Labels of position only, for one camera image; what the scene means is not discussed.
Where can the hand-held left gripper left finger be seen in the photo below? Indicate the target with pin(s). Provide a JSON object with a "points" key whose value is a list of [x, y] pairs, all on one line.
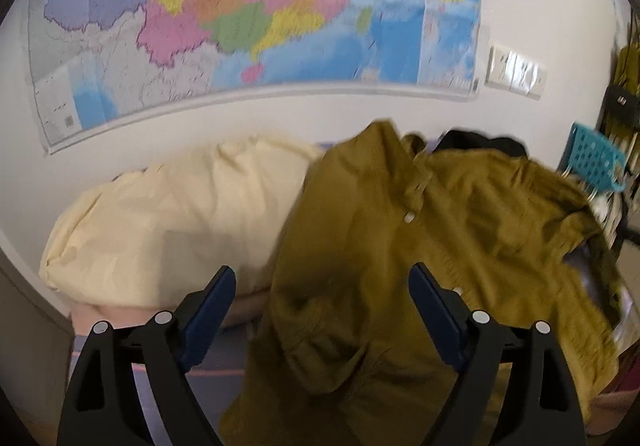
{"points": [[210, 311]]}

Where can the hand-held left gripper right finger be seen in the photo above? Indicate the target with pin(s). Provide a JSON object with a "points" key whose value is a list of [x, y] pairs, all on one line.
{"points": [[432, 311]]}

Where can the olive green shirt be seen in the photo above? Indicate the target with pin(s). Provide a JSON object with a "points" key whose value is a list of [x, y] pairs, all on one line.
{"points": [[360, 236]]}

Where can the cream duvet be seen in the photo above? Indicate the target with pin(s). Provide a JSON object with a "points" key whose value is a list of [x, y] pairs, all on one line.
{"points": [[175, 221]]}

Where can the black garment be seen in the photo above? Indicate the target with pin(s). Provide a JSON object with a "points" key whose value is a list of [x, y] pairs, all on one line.
{"points": [[480, 141]]}

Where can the grey headboard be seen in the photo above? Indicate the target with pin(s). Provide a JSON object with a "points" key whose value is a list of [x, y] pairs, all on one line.
{"points": [[30, 326]]}

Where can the teal perforated plastic basket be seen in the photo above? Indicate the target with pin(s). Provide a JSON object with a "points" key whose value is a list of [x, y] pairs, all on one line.
{"points": [[595, 156]]}

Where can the colourful wall map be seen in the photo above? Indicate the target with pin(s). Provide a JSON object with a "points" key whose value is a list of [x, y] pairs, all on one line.
{"points": [[240, 6]]}

